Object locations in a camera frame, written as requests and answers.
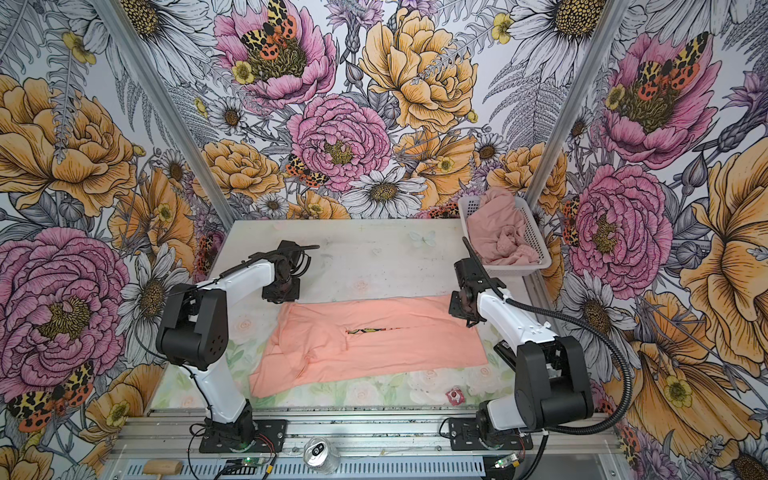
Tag dusty pink garment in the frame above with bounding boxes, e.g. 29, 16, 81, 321
467, 187, 539, 266

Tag aluminium corner post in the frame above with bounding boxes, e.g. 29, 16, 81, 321
94, 1, 239, 231
524, 0, 630, 207

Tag left green circuit board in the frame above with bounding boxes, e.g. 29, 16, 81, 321
225, 457, 269, 470

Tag white slotted cable duct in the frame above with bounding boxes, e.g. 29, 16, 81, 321
122, 457, 487, 480

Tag aluminium frame rail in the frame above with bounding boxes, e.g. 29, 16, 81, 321
107, 409, 622, 460

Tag white plastic laundry basket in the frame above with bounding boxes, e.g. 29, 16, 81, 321
458, 193, 552, 275

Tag peach graphic t-shirt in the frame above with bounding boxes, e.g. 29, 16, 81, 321
249, 296, 487, 398

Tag wooden block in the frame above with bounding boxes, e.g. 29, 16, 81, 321
142, 459, 182, 479

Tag green circuit board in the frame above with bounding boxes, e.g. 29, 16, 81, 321
225, 457, 269, 470
494, 453, 520, 469

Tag small red white card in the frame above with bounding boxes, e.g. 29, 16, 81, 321
445, 386, 465, 406

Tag right aluminium corner post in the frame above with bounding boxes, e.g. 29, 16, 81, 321
524, 0, 630, 207

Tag left aluminium corner post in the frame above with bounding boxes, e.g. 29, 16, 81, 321
94, 1, 239, 231

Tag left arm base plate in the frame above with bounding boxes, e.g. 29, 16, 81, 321
198, 420, 288, 454

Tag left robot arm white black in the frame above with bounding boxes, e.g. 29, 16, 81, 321
156, 240, 317, 453

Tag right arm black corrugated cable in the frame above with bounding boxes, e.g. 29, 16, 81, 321
461, 236, 634, 437

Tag silver drink can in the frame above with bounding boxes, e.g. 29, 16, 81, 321
303, 437, 341, 475

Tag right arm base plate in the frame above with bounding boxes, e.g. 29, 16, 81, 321
439, 417, 533, 451

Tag black stapler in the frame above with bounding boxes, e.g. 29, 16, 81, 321
493, 340, 517, 371

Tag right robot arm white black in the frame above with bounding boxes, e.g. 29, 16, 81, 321
449, 237, 599, 447

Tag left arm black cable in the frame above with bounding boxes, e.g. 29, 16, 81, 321
134, 239, 320, 421

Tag right green circuit board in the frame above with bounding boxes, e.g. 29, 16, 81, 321
494, 453, 520, 469

